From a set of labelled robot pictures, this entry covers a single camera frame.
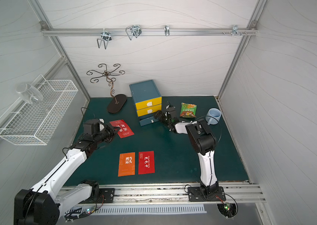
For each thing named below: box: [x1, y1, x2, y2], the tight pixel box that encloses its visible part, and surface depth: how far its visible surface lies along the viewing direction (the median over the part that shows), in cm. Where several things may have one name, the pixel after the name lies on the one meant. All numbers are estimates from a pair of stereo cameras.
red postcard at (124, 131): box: [109, 119, 135, 139], surface depth 85 cm
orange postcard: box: [117, 151, 136, 177], surface depth 86 cm
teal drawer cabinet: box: [129, 79, 162, 127], surface depth 98 cm
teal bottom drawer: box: [138, 114, 159, 127], surface depth 100 cm
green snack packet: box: [179, 102, 197, 118], surface depth 110 cm
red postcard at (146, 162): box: [138, 150, 156, 175], surface depth 87 cm
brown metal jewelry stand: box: [86, 63, 128, 113], surface depth 100 cm
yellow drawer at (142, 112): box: [136, 104, 162, 117], surface depth 98 cm
